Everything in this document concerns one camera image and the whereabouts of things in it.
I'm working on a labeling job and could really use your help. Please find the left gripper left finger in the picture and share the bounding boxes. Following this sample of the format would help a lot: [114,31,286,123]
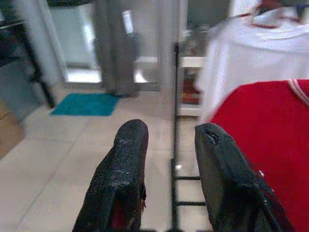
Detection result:
[72,119,149,232]

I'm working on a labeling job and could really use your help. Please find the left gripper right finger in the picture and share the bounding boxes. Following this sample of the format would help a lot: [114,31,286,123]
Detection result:
[195,123,294,232]

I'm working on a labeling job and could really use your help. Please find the red garment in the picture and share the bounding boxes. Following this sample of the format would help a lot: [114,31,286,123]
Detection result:
[209,78,309,232]

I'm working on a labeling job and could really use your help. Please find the white T-shirt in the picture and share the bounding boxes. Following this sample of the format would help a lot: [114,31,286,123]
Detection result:
[199,6,309,124]

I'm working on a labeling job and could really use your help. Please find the teal floor mat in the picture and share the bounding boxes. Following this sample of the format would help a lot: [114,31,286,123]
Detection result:
[50,93,121,116]

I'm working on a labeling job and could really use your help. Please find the dark grey curtain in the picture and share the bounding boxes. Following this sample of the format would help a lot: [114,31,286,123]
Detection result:
[93,0,140,97]

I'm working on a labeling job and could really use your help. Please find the brown cardboard box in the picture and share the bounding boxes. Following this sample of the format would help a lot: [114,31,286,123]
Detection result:
[0,101,25,160]

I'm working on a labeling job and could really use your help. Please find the white glass door cabinet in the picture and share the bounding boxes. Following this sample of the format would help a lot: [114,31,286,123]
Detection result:
[178,26,218,120]

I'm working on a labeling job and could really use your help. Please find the dark grey storage box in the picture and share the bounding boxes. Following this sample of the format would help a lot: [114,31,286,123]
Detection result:
[0,64,48,124]

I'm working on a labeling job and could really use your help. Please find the steel rail clothes rack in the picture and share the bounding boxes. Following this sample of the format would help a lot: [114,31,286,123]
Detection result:
[169,42,208,232]

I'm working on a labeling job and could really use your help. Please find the black frame side table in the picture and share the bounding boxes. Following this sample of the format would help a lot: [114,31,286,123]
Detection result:
[0,19,56,109]

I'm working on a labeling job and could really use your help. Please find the white sliding door frame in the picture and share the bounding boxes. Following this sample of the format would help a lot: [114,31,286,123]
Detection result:
[21,0,102,85]

